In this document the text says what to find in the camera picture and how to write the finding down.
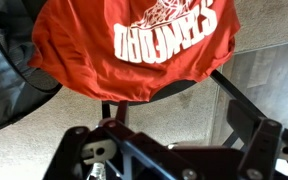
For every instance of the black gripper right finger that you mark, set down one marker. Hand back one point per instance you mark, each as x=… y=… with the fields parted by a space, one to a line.
x=264 y=143

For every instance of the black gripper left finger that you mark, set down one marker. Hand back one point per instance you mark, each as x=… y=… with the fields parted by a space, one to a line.
x=72 y=150

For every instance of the red printed t-shirt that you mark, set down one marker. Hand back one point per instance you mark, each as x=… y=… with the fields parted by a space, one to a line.
x=84 y=50

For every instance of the black mesh laundry bag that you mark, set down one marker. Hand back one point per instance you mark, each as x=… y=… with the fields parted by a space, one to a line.
x=20 y=50

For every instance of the grey blue garment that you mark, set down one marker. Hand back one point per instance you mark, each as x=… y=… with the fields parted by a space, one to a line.
x=0 y=76

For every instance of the black metal chair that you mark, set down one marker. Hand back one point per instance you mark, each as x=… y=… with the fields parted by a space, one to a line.
x=177 y=88

